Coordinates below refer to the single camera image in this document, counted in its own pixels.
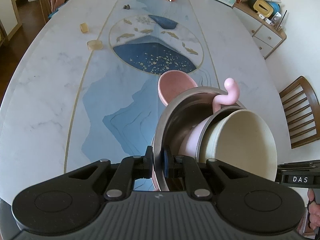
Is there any large steel bowl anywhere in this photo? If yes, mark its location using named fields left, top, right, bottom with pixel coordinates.
left=151, top=86, right=251, bottom=192

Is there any cream ceramic bowl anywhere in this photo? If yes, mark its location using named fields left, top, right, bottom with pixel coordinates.
left=214, top=109, right=277, bottom=181

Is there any pink plate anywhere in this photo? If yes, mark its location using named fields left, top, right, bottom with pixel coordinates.
left=152, top=70, right=197, bottom=191

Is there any pink pot with steel liner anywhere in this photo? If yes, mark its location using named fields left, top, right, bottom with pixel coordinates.
left=178, top=77, right=241, bottom=163

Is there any person's right hand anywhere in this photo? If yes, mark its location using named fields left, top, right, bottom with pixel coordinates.
left=307, top=189, right=320, bottom=230

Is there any wooden chair right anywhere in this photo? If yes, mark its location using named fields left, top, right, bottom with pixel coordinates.
left=279, top=76, right=319, bottom=149

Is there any white drawer cabinet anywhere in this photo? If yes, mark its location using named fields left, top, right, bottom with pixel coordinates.
left=233, top=3, right=287, bottom=59

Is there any blue globe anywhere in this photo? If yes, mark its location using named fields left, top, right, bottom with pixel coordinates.
left=268, top=2, right=281, bottom=14

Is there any yellow tissue holder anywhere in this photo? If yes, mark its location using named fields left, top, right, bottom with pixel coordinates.
left=253, top=0, right=273, bottom=18

